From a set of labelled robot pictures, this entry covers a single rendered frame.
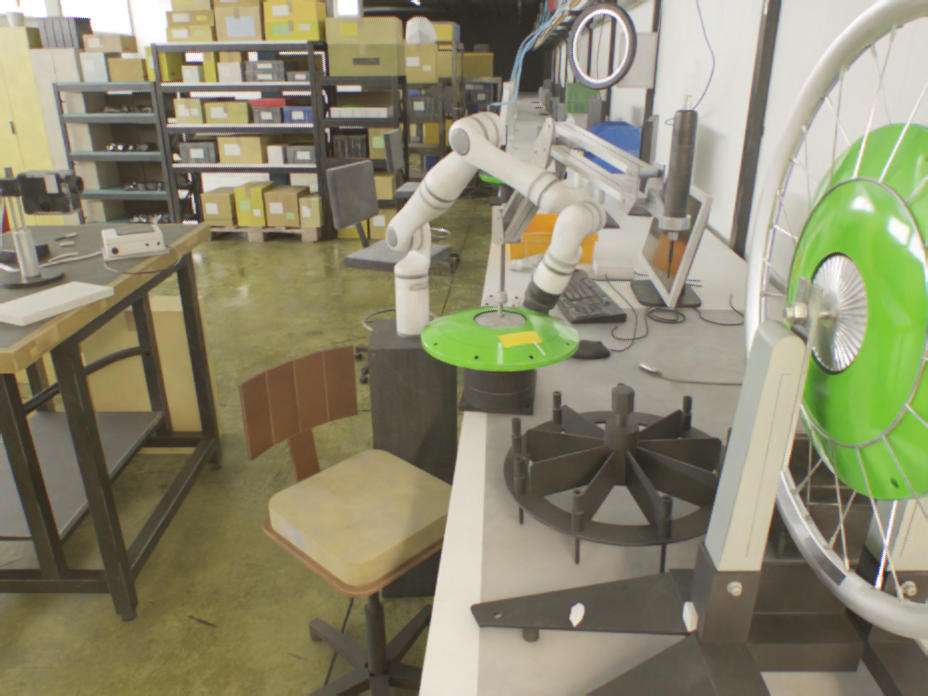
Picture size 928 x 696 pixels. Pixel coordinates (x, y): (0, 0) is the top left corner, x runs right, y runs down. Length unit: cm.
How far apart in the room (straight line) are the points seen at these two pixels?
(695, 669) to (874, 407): 32
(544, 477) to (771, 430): 45
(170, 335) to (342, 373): 135
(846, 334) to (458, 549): 61
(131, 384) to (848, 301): 286
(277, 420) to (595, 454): 91
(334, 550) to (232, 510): 133
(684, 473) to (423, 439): 108
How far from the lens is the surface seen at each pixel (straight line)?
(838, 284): 66
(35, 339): 186
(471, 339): 128
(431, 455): 201
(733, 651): 80
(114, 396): 323
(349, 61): 668
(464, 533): 105
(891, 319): 60
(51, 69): 790
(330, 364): 176
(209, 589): 247
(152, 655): 232
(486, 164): 151
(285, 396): 172
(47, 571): 243
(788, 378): 65
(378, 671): 198
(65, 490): 262
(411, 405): 193
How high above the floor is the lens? 155
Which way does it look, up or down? 22 degrees down
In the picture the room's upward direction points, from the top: straight up
